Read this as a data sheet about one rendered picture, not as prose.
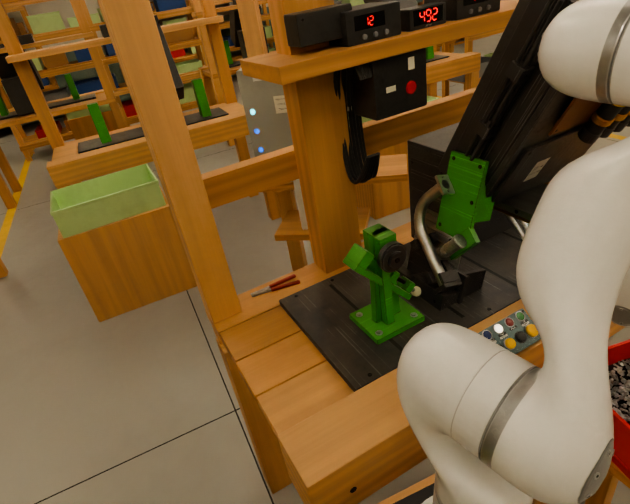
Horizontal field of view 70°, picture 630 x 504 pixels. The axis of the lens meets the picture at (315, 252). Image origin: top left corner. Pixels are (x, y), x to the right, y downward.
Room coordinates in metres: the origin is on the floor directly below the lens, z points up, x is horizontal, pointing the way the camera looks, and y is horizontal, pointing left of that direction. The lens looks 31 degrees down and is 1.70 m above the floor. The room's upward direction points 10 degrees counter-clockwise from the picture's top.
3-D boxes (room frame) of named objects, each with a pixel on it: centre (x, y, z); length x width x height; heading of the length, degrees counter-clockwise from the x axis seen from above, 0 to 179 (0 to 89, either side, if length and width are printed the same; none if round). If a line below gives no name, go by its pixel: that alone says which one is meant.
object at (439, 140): (1.29, -0.50, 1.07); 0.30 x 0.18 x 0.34; 114
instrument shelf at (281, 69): (1.35, -0.35, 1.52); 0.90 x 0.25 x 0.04; 114
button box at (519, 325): (0.77, -0.40, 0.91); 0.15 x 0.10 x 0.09; 114
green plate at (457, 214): (1.03, -0.41, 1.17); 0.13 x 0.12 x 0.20; 114
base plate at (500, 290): (1.12, -0.46, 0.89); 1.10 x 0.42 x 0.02; 114
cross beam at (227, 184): (1.45, -0.31, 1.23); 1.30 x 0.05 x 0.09; 114
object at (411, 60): (1.26, -0.27, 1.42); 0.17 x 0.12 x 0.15; 114
